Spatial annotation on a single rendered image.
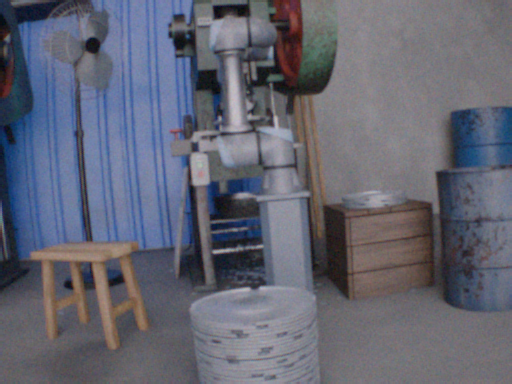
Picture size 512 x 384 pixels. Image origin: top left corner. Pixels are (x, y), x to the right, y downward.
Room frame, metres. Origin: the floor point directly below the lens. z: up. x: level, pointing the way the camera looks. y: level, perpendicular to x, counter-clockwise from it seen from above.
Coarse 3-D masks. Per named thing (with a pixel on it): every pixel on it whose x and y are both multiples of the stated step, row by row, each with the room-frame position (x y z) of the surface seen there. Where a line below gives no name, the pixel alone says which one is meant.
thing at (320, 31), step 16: (272, 0) 2.81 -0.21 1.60; (304, 0) 2.12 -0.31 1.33; (320, 0) 2.13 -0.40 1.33; (272, 16) 2.88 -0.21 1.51; (304, 16) 2.12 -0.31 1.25; (320, 16) 2.14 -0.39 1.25; (336, 16) 2.15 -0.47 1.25; (304, 32) 2.14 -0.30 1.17; (320, 32) 2.16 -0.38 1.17; (336, 32) 2.17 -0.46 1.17; (304, 48) 2.18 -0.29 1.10; (320, 48) 2.20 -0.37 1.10; (336, 48) 2.21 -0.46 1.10; (304, 64) 2.24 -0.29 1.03; (320, 64) 2.26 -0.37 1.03; (272, 80) 2.60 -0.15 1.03; (304, 80) 2.34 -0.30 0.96; (320, 80) 2.36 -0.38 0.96
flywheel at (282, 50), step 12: (276, 0) 2.71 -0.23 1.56; (288, 0) 2.63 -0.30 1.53; (276, 12) 2.76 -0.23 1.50; (288, 12) 2.49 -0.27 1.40; (300, 12) 2.41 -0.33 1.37; (300, 24) 2.41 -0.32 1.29; (288, 36) 2.53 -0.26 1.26; (300, 36) 2.43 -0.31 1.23; (276, 48) 2.82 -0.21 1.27; (288, 48) 2.73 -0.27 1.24; (300, 48) 2.51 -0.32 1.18; (276, 60) 2.85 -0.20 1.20; (288, 60) 2.72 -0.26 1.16; (300, 60) 2.48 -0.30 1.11; (288, 72) 2.67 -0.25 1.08; (288, 84) 2.64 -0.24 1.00
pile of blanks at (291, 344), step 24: (312, 312) 0.97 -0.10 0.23; (216, 336) 0.93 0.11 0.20; (240, 336) 0.90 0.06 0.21; (264, 336) 0.90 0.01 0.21; (288, 336) 0.91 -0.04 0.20; (312, 336) 0.97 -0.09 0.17; (216, 360) 0.92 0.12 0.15; (240, 360) 0.92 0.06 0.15; (264, 360) 0.90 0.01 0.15; (288, 360) 0.91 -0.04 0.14; (312, 360) 0.97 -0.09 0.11
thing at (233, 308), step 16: (272, 288) 1.17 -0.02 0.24; (288, 288) 1.15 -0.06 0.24; (192, 304) 1.06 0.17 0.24; (208, 304) 1.07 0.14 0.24; (224, 304) 1.07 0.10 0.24; (240, 304) 1.03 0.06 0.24; (256, 304) 1.02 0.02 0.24; (272, 304) 1.01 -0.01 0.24; (288, 304) 1.02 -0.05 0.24; (304, 304) 1.01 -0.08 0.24; (208, 320) 0.95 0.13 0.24; (224, 320) 0.94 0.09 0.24; (240, 320) 0.93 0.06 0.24; (256, 320) 0.93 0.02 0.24; (272, 320) 0.90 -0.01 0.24
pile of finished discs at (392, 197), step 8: (368, 192) 2.09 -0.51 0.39; (376, 192) 2.08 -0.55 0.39; (384, 192) 1.97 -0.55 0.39; (392, 192) 2.00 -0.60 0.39; (400, 192) 1.95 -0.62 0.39; (344, 200) 1.92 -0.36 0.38; (352, 200) 1.87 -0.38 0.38; (360, 200) 1.84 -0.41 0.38; (368, 200) 1.82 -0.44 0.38; (376, 200) 1.81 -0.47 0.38; (384, 200) 1.85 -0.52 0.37; (392, 200) 1.81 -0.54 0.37; (400, 200) 1.83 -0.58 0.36
